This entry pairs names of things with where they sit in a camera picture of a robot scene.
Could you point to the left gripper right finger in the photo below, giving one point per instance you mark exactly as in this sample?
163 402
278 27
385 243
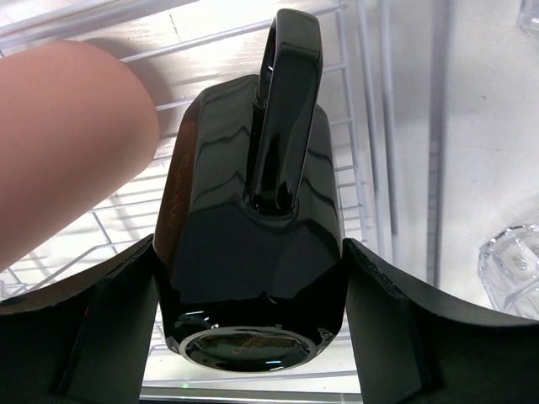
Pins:
442 336

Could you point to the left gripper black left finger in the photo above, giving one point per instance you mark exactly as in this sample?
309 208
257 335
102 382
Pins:
83 339

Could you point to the clear glass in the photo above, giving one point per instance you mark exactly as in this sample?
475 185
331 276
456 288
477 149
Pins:
528 18
508 269

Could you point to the black ceramic mug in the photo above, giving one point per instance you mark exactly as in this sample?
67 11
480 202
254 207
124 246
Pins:
248 233

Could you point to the pink plastic cup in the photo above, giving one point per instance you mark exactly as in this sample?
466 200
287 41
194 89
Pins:
76 125

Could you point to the clear wire dish rack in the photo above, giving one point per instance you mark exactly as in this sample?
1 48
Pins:
247 265

